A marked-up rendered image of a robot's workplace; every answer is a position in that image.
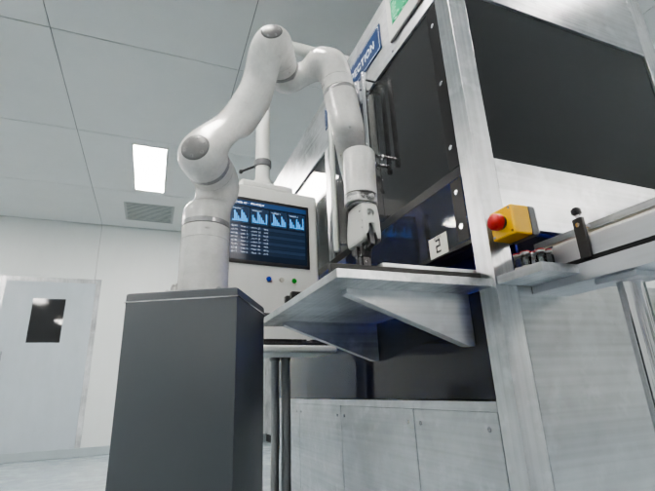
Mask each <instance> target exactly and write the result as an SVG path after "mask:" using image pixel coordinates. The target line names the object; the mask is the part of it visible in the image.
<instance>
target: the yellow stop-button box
mask: <svg viewBox="0 0 655 491"><path fill-rule="evenodd" d="M494 213H498V214H502V215H503V216H504V219H505V224H504V227H503V228H502V229H501V230H500V231H492V235H493V241H495V242H496V243H505V244H513V245H517V244H519V243H521V242H524V241H526V240H529V239H531V238H534V237H536V236H538V235H539V231H538V226H537V222H536V217H535V212H534V207H527V206H521V205H514V204H508V205H507V206H505V207H503V208H500V209H498V210H496V211H495V212H494ZM492 214H493V213H492Z"/></svg>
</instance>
